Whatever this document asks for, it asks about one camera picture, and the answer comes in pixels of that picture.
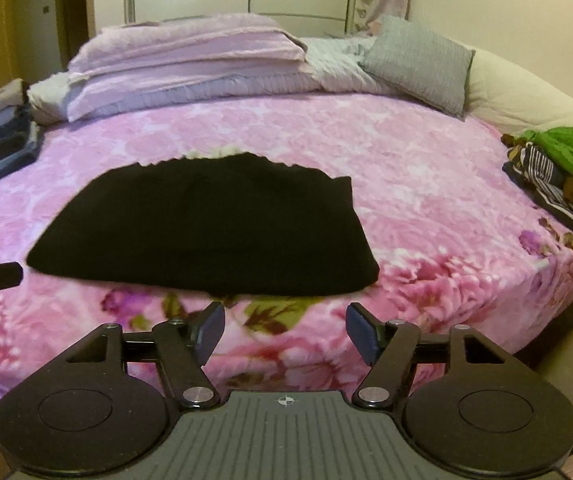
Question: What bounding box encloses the dark striped garment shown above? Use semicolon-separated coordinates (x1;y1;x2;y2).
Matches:
503;142;573;232

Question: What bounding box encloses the dark door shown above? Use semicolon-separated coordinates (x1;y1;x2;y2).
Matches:
56;0;91;72

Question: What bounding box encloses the pink floral blanket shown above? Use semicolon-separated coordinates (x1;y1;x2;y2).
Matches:
0;87;573;441

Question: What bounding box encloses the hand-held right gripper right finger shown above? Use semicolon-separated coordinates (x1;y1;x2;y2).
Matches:
345;302;509;408

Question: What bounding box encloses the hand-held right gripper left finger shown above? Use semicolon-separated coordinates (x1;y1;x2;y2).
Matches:
66;301;227;408

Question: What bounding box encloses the cream bed frame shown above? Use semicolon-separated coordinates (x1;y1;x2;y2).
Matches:
463;47;573;441

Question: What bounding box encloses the folded lilac blanket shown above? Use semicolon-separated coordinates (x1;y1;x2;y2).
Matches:
68;12;308;80

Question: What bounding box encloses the grey pillow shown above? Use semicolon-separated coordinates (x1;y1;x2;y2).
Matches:
360;15;476;118

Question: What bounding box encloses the black garment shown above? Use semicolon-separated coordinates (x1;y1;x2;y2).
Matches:
25;152;381;298

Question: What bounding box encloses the pale lilac folded quilt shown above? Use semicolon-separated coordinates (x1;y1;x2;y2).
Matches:
65;60;328;123

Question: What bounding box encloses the brown patterned garment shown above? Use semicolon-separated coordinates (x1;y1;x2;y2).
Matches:
501;132;573;208

